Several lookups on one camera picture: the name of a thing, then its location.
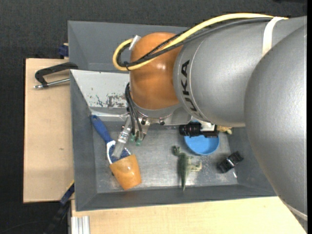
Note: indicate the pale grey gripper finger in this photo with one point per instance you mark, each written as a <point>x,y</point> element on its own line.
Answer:
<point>119,147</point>

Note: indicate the orange cup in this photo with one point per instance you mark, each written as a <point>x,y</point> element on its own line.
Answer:
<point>126,173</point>

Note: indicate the blue and white brush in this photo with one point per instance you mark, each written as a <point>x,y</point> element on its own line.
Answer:
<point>100,128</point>

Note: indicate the grey metal bin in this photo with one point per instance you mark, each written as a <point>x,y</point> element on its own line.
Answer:
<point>158,160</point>

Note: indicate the green toy dinosaur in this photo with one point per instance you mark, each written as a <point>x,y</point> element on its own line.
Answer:
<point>184,164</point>

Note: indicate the blue bowl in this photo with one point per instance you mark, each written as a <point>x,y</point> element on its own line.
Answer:
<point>202,145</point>

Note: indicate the pale yellow small toy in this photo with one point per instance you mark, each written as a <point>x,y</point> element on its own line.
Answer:
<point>225,130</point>

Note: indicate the brown cardboard board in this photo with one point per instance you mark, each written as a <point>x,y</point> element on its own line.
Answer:
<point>46,130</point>

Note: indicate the black plastic clip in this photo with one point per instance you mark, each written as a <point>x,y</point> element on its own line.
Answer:
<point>229,162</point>

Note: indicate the black cylinder on white bracket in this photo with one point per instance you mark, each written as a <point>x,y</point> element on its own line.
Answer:
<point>189,130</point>

